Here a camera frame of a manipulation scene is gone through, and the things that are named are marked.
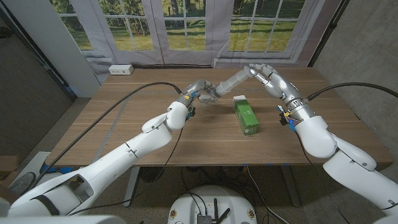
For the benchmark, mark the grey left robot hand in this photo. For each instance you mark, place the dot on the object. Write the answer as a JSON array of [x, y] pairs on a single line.
[[199, 88]]

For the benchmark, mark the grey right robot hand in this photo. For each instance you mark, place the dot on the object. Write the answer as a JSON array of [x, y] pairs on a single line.
[[276, 82]]

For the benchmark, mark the large clear plastic syringe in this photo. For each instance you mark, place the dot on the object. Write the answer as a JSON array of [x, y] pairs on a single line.
[[230, 82]]

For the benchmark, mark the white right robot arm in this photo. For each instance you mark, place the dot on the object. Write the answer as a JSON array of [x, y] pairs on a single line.
[[317, 137]]

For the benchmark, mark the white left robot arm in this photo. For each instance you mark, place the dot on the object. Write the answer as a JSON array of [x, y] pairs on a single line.
[[130, 149]]

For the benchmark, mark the green and white package box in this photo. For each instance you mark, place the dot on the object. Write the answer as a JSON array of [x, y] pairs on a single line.
[[245, 116]]

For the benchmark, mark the blue left wrist connector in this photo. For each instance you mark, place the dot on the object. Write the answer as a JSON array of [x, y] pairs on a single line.
[[188, 115]]

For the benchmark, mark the blue wrist connector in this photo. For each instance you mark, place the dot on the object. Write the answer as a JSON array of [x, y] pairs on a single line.
[[188, 115], [291, 126]]

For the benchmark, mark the blue right wrist connector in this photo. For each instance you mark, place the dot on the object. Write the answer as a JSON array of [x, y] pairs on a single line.
[[291, 126]]

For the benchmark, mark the printed window backdrop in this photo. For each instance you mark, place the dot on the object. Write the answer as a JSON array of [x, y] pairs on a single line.
[[214, 31]]

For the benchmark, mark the white power strip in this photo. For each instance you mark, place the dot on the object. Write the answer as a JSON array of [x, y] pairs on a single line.
[[120, 69]]

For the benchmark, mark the black round floor base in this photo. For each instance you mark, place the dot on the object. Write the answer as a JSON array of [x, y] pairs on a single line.
[[151, 174]]

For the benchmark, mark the grey table leg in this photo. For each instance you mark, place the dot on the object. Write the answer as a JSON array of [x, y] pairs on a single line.
[[290, 186], [131, 186]]

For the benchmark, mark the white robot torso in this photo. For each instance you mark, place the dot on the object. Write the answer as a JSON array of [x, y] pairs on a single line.
[[186, 205]]

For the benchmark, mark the white pillar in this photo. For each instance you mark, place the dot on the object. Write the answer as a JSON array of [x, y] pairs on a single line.
[[56, 40]]

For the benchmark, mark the blue floor item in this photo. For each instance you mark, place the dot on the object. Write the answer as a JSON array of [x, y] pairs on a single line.
[[49, 169]]

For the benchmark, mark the white floor board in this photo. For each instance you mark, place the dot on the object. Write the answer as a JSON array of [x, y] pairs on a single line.
[[37, 161]]

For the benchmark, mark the grey round floor disc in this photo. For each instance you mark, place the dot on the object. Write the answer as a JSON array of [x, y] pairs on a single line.
[[21, 183]]

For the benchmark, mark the brown cardboard box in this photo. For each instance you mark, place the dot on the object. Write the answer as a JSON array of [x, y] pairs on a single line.
[[7, 163]]

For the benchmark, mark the black backdrop frame pole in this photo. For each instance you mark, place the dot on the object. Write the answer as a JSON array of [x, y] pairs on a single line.
[[328, 34]]

